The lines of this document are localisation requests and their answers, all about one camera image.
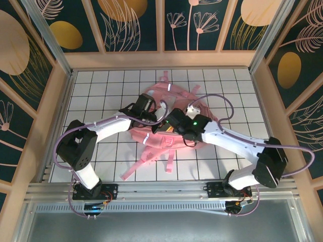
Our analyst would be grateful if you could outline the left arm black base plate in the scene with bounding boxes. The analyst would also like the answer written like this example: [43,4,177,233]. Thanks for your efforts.
[72,183,119,201]

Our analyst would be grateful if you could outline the aluminium table side rail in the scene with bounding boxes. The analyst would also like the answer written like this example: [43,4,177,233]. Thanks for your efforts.
[249,70,287,179]
[47,70,76,162]

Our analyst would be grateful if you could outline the grey metal base sheet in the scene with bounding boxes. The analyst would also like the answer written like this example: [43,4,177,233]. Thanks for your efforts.
[12,199,311,242]

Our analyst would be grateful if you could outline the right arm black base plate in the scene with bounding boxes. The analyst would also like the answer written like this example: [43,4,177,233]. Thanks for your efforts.
[206,181,253,200]

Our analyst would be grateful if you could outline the pink backpack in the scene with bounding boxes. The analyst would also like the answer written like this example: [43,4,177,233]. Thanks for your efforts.
[120,70,215,181]

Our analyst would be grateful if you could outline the aluminium corner post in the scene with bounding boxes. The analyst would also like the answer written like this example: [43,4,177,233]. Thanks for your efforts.
[20,0,74,78]
[248,0,295,74]

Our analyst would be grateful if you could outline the aluminium mounting rail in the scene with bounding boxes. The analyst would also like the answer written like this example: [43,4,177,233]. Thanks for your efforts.
[25,180,298,202]

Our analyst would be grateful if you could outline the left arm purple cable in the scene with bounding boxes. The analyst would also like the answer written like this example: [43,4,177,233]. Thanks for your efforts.
[55,99,169,220]

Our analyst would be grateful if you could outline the perforated metal cable tray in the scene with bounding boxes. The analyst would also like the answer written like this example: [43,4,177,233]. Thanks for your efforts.
[35,203,228,215]

